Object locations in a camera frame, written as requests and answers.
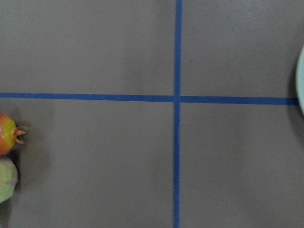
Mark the red pomegranate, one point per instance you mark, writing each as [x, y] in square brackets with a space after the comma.
[10, 134]

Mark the light green plate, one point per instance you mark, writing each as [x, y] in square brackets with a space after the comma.
[299, 80]

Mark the pale green peach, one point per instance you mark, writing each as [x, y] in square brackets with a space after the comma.
[8, 178]

